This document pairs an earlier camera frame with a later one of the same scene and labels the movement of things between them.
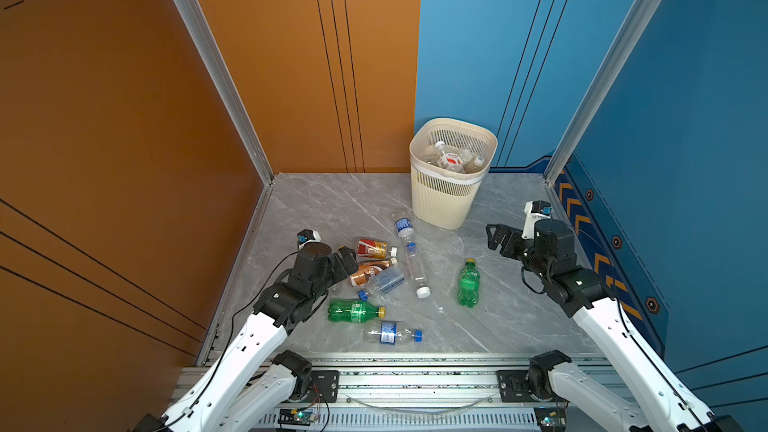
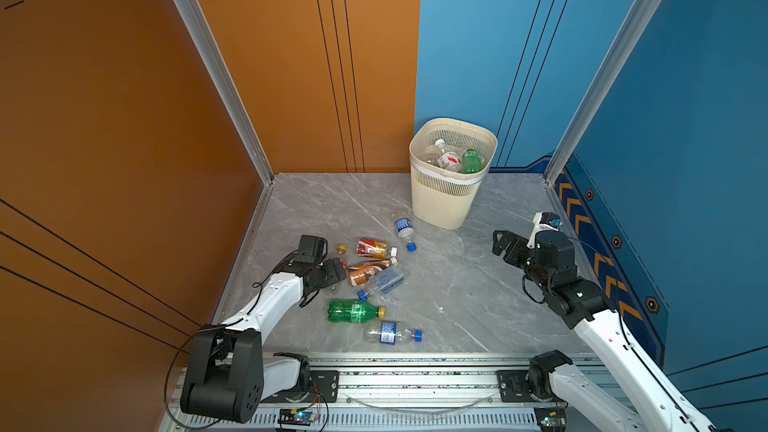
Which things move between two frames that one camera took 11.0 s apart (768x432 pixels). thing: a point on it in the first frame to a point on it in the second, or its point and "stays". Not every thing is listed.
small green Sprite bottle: x=469 y=284 to x=471 y=161
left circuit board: x=291 y=416 stays
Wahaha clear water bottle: x=433 y=152 to x=447 y=160
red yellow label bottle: x=375 y=249 stays
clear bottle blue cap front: x=390 y=333 stays
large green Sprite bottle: x=354 y=311 stays
